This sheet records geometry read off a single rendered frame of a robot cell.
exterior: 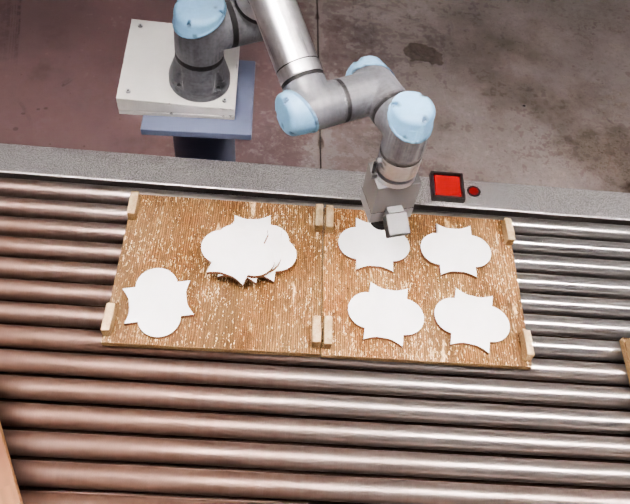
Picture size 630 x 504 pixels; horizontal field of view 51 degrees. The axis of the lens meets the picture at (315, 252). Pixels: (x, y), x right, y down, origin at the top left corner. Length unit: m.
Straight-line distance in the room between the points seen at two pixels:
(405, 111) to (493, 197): 0.56
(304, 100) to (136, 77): 0.73
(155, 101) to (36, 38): 1.77
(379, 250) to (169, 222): 0.44
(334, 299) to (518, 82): 2.21
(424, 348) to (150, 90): 0.91
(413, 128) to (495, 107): 2.13
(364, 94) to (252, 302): 0.46
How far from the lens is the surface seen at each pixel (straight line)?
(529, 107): 3.25
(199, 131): 1.66
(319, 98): 1.09
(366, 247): 1.37
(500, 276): 1.43
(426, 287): 1.36
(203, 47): 1.57
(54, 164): 1.58
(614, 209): 1.68
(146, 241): 1.39
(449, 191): 1.53
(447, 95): 3.16
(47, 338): 1.34
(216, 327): 1.27
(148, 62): 1.76
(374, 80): 1.14
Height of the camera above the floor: 2.08
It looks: 57 degrees down
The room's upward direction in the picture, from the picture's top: 9 degrees clockwise
